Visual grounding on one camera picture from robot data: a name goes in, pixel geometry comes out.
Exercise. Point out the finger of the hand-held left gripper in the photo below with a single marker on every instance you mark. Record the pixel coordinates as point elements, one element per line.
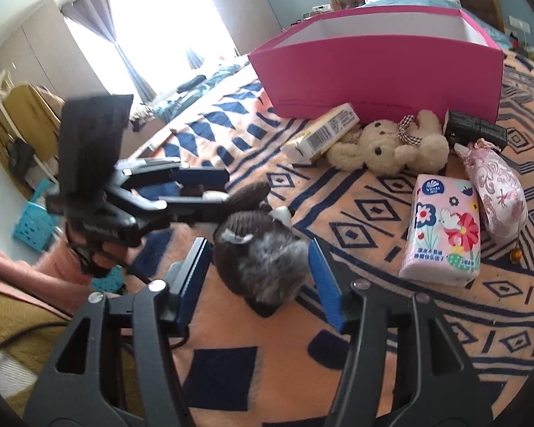
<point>191,211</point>
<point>182,173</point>

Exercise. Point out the bright window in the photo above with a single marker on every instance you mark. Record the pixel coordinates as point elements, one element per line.
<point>169,31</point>

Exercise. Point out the person's left forearm pink sleeve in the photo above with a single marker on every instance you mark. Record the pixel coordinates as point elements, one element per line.
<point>49,275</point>

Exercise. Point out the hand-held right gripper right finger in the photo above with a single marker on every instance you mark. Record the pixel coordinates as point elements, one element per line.
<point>325,284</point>

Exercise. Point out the orange and navy patterned blanket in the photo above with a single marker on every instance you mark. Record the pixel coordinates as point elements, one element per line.
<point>374,249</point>

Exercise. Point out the black hanging bag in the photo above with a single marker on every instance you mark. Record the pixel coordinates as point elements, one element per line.
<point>21,160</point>

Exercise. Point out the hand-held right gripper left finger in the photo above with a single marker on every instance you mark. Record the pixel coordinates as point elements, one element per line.
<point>196,271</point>

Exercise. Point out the yellow cloth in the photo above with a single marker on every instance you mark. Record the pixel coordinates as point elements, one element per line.
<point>31,115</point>

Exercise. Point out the person's left hand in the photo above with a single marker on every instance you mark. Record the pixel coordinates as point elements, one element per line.
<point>111,252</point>

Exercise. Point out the black printed box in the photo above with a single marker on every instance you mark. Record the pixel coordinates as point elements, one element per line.
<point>471,126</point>

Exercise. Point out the teal floral bedding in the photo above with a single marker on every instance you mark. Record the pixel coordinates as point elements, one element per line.
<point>204,86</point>

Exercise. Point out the pink patterned pouch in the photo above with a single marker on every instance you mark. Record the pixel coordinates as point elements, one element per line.
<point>498,191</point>

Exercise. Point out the brown plush toy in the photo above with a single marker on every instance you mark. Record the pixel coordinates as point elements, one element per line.
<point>258,253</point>

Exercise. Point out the person's olive clothing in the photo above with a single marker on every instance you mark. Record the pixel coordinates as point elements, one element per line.
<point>18,320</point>

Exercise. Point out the teal plastic basket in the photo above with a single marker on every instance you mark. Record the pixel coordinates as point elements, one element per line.
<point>33,222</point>

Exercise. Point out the cream carton with barcode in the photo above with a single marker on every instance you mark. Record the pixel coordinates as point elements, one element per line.
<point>325,131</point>

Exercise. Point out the pink floral tissue pack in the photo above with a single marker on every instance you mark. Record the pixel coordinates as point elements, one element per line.
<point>440,231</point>

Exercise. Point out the white wall socket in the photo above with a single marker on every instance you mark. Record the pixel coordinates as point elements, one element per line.
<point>519,23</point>

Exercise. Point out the pink cardboard box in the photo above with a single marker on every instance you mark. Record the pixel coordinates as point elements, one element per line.
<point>382,75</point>

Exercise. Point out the small orange bead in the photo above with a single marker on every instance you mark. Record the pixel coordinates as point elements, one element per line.
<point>515,255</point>

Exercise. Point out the nightstand clutter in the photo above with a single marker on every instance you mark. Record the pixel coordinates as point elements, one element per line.
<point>523,46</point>

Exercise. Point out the cream teddy bear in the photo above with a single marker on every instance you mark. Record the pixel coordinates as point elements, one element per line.
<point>382,146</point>

